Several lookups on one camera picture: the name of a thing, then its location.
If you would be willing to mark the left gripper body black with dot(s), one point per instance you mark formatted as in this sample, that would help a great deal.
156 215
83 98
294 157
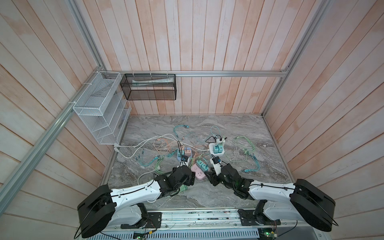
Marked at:
189 181

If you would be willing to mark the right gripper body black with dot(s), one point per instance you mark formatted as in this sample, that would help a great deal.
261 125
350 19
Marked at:
220 178

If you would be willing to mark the pink power strip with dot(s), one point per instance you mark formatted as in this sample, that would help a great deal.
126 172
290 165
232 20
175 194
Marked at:
199 174

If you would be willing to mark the teal USB charger with green cable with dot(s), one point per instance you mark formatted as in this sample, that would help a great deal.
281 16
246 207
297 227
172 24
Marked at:
200 164

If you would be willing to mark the light green USB charger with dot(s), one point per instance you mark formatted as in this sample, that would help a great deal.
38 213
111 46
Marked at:
183 188

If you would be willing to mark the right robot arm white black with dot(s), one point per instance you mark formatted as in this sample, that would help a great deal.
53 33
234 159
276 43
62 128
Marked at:
299 201

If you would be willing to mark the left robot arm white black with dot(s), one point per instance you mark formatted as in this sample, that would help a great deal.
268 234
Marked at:
106 207

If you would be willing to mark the blue power strip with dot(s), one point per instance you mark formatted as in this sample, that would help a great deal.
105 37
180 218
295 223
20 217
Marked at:
184 154

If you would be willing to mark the teal charger on white strip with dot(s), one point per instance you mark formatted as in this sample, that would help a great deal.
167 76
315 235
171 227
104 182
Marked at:
218 149

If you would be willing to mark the white power strip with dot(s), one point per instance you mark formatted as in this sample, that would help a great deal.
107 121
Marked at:
211 145

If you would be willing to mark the black mesh basket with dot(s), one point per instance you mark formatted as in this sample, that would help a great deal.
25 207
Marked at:
149 87

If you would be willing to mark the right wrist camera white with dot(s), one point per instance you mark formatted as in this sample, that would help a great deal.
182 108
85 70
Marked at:
216 162

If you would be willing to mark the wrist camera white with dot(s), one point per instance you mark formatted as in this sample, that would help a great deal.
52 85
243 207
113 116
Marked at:
185 161
216 162

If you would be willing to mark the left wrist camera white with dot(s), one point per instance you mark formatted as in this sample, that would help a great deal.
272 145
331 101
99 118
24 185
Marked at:
185 161

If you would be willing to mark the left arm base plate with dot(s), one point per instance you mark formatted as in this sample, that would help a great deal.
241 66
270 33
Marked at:
151 220

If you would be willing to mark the aluminium front rail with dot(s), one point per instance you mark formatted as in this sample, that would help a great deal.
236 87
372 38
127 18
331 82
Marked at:
199 219

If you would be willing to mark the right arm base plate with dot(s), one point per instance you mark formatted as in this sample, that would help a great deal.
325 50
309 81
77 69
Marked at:
252 218

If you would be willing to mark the white wire mesh shelf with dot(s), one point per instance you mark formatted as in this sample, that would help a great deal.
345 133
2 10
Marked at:
102 109

